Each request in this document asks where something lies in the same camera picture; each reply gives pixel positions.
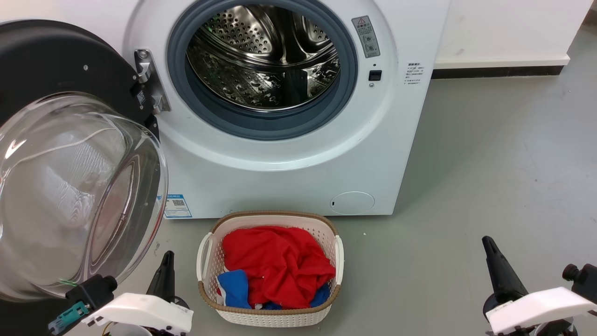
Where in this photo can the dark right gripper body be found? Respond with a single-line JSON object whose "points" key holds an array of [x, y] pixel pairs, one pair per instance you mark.
{"points": [[550, 329]]}

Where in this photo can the blue energy label sticker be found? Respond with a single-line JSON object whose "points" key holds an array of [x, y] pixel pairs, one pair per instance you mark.
{"points": [[177, 206]]}

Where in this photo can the perforated steel drum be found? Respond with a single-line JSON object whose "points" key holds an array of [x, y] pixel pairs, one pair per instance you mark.
{"points": [[242, 70]]}

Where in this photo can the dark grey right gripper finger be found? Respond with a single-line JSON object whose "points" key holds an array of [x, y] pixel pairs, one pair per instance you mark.
{"points": [[501, 280]]}

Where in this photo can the small printed text sticker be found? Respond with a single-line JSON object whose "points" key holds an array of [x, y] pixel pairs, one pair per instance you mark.
{"points": [[414, 73]]}

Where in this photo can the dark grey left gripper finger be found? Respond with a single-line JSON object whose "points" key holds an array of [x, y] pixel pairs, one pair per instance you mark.
{"points": [[164, 280]]}

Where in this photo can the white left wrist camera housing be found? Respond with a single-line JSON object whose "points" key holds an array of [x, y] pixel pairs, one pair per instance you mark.
{"points": [[144, 312]]}

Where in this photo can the grey warning sticker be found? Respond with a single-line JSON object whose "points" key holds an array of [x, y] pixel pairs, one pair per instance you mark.
{"points": [[366, 37]]}

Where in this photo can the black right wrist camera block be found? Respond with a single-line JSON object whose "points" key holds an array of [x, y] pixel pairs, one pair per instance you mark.
{"points": [[583, 280]]}

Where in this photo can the black baseboard strip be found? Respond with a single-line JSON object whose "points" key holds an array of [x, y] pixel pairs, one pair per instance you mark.
{"points": [[499, 72]]}

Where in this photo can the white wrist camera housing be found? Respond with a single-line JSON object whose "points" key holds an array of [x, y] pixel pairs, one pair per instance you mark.
{"points": [[541, 308], [144, 312]]}

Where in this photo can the black wrist camera block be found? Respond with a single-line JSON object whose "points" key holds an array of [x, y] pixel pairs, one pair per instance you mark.
{"points": [[583, 280], [91, 291]]}

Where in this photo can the metal door hinge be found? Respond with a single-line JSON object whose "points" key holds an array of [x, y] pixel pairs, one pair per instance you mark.
{"points": [[154, 79]]}

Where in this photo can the black glass washing machine door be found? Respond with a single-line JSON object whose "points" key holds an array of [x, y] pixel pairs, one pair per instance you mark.
{"points": [[56, 60]]}

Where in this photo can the red garment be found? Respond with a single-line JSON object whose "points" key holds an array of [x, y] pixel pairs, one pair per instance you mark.
{"points": [[275, 263]]}

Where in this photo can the black left wrist camera block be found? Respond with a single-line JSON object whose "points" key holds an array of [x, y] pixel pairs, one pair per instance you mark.
{"points": [[91, 291]]}

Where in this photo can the round white filter cover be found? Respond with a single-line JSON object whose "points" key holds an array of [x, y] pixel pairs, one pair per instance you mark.
{"points": [[352, 203]]}

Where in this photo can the white front-load washing machine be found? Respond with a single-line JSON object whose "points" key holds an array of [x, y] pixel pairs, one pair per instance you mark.
{"points": [[289, 182]]}

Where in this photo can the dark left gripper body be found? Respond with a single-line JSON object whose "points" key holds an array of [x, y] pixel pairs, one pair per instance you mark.
{"points": [[126, 330]]}

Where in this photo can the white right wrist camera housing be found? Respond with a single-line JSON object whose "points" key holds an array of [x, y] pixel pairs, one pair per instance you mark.
{"points": [[541, 308]]}

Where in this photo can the white woven-rim laundry basket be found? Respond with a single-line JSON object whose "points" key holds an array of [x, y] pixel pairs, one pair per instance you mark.
{"points": [[270, 317]]}

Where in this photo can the blue garment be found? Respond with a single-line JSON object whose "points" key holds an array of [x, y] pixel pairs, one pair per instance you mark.
{"points": [[233, 289]]}

